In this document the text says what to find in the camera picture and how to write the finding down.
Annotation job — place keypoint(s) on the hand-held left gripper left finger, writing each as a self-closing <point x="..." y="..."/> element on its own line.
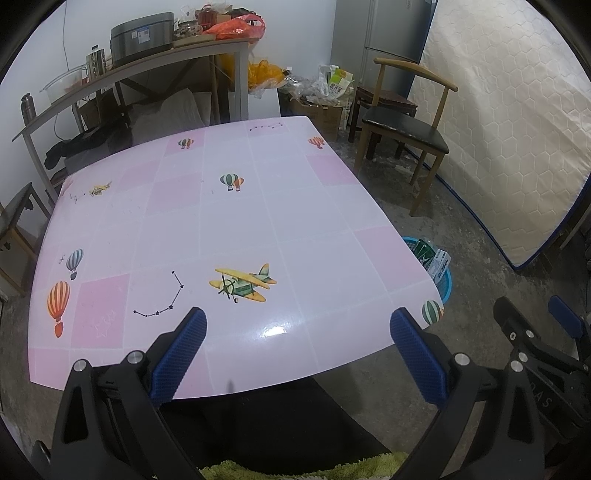
<point x="182" y="350"/>

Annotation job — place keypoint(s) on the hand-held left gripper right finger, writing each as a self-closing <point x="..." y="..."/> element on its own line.
<point x="415" y="355"/>

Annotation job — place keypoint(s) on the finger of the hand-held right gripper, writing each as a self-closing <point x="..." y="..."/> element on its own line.
<point x="565" y="318"/>
<point x="510" y="323"/>

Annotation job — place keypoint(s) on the blue mesh waste basket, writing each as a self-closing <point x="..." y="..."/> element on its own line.
<point x="445" y="286"/>

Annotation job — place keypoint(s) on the blue toothpaste box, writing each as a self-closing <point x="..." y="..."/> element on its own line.
<point x="438" y="265"/>

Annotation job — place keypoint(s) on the green label plastic bottle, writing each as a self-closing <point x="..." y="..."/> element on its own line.
<point x="422" y="254"/>

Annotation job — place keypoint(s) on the green fluffy cushion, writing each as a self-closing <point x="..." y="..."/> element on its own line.
<point x="300" y="468"/>

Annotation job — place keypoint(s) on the pink patterned table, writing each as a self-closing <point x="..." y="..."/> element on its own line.
<point x="277" y="207"/>

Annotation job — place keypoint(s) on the white mattress blue edge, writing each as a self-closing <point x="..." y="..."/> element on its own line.
<point x="498" y="115"/>

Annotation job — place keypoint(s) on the wooden chair black seat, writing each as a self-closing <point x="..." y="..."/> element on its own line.
<point x="14" y="207"/>
<point x="401" y="131"/>

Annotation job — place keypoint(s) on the black cloth bag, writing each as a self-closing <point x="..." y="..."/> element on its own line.
<point x="78" y="145"/>

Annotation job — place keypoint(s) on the white sack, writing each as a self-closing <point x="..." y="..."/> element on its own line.
<point x="180" y="110"/>

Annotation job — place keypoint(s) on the brown cardboard box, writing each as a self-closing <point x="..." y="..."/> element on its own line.
<point x="94" y="113"/>
<point x="323" y="122"/>

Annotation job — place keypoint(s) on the dark brown wooden stool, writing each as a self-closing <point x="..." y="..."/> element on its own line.
<point x="392" y="97"/>

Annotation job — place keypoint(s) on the white green plastic bag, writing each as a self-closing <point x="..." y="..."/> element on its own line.
<point x="337" y="83"/>

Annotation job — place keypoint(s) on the crumpled clear plastic bag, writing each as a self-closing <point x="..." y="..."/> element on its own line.
<point x="300" y="90"/>

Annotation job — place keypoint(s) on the steel thermos bottle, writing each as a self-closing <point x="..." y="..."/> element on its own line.
<point x="28" y="108"/>

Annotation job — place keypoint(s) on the orange plastic bag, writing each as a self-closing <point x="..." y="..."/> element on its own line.
<point x="265" y="74"/>

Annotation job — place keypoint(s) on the clear plastic basin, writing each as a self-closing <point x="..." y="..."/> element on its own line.
<point x="62" y="85"/>

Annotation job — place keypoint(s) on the grey rice cooker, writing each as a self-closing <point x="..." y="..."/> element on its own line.
<point x="143" y="39"/>

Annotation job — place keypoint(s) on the grey refrigerator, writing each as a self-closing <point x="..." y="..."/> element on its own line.
<point x="383" y="32"/>

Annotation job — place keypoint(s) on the red plastic bag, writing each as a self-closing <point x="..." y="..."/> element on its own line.
<point x="235" y="27"/>

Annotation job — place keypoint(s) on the dark red jar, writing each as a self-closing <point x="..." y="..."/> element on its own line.
<point x="207" y="14"/>

